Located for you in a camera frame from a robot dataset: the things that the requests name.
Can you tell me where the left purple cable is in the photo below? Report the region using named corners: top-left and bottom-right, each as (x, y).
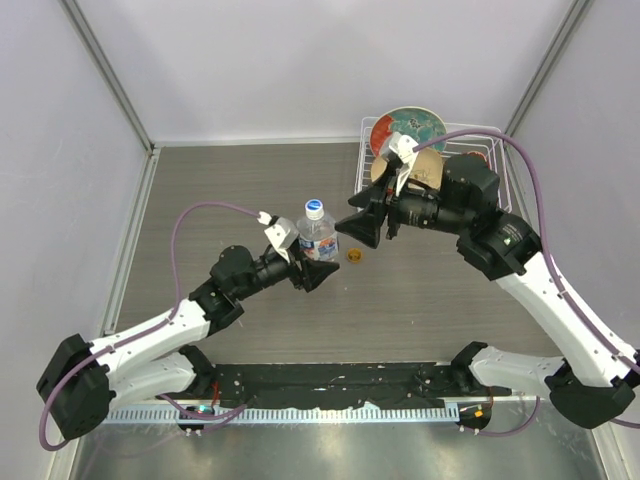
top-left (38, 201), bottom-right (271, 452)

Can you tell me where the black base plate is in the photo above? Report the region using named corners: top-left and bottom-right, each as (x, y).
top-left (154, 360), bottom-right (511, 411)

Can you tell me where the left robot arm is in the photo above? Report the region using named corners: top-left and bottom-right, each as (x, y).
top-left (36, 245), bottom-right (339, 451)

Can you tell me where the white slotted cable duct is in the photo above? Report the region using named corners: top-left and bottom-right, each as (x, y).
top-left (103, 402), bottom-right (459, 428)

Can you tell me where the white wire dish rack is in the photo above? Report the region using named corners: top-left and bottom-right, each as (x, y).
top-left (354, 117), bottom-right (513, 212)

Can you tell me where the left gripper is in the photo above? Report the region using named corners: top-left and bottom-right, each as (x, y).
top-left (235, 237), bottom-right (338, 301)

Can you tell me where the clear plastic water bottle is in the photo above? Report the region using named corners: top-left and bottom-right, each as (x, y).
top-left (296, 208), bottom-right (339, 261)

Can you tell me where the orange bottle cap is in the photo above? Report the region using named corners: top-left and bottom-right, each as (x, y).
top-left (346, 248), bottom-right (363, 264)

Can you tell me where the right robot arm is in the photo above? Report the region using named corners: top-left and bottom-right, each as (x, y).
top-left (335, 153), bottom-right (639, 429)

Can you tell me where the cream floral plate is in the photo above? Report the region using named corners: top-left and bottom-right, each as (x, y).
top-left (370, 148), bottom-right (444, 190)

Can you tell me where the red bowl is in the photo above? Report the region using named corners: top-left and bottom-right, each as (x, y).
top-left (466, 151), bottom-right (489, 165)

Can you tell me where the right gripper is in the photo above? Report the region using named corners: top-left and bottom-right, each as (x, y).
top-left (335, 163), bottom-right (470, 249)

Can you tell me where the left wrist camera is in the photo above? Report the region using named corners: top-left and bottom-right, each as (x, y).
top-left (257, 211), bottom-right (299, 264)

